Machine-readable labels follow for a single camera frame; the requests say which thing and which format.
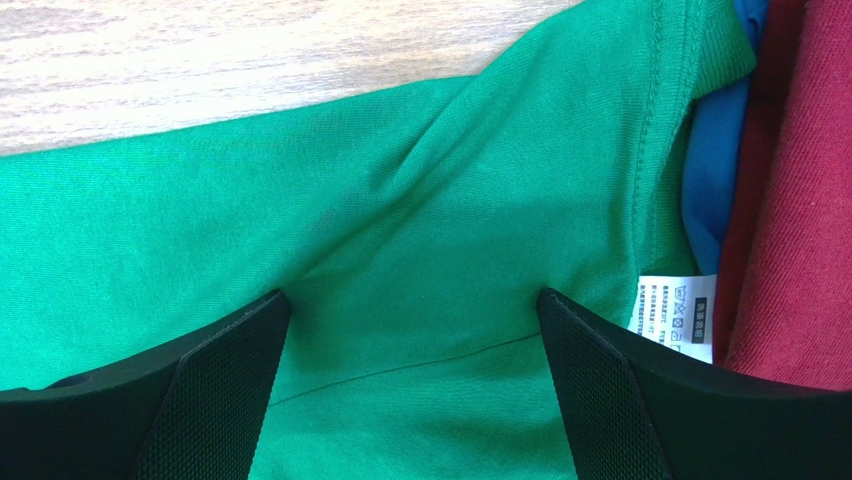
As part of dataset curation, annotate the green t-shirt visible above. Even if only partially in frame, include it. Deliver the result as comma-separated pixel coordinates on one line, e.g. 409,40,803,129
1,1,755,479

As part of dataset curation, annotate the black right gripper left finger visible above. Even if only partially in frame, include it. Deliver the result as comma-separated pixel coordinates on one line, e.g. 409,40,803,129
1,290,291,479

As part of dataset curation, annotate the blue folded t-shirt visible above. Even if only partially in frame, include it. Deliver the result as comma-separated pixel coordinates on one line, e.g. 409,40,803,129
681,1,768,276

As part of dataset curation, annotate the red folded t-shirt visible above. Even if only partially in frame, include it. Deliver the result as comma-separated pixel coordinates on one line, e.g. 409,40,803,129
713,0,851,391

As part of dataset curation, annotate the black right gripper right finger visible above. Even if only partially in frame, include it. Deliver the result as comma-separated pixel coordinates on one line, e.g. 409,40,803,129
536,289,851,479

